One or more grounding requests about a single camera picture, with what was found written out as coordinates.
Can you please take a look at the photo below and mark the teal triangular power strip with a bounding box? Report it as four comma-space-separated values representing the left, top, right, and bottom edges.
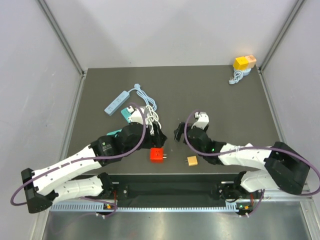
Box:
106, 129, 122, 137

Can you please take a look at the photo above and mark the orange plug adapter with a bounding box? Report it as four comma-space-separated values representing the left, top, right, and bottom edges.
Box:
186, 156, 198, 167

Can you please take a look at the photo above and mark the red plug adapter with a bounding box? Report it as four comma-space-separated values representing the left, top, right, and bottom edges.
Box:
149, 147, 167, 163

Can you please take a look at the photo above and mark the blue cable with plug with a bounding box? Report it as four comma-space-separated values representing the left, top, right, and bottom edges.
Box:
227, 67, 251, 86

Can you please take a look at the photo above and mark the yellow cube socket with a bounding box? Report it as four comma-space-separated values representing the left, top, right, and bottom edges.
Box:
232, 56, 249, 71

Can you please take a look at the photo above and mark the orange cube socket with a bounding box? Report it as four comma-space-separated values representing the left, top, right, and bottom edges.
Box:
245, 55, 257, 69

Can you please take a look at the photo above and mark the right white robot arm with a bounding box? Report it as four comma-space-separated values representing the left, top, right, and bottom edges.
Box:
174, 122, 310, 198

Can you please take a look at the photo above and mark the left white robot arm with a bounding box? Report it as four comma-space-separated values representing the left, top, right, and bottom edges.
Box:
21, 122, 167, 214

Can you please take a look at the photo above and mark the teal rectangular power strip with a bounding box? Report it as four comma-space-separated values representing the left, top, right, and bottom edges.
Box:
120, 107, 132, 123

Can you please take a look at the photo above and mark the light blue power strip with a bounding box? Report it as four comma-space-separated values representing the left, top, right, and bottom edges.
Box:
104, 90, 130, 116

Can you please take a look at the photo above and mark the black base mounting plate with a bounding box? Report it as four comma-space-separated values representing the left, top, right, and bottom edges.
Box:
110, 181, 250, 201

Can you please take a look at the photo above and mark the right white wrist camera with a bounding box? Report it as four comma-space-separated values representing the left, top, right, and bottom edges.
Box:
192, 111, 210, 130

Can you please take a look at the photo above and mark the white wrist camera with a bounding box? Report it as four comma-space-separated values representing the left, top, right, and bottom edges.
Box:
192, 111, 210, 130
126, 106, 146, 124

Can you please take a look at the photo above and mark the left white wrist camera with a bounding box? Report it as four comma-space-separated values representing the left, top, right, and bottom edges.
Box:
126, 106, 146, 124

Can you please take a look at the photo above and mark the white coiled power cable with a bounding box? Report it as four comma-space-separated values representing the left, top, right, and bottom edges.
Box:
143, 104, 161, 131

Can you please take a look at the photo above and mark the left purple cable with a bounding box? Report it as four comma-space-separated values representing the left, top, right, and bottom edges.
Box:
10, 102, 147, 218

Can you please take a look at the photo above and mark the purple cable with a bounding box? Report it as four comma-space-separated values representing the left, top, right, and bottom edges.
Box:
10, 102, 147, 218
184, 109, 320, 218

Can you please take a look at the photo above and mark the light blue power cable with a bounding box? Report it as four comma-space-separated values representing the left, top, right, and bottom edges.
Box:
128, 83, 158, 112

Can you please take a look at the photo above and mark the grey slotted cable duct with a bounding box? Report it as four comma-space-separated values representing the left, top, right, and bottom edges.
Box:
50, 201, 239, 213

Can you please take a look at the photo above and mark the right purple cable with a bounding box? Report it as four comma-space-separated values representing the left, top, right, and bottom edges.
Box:
184, 109, 320, 218

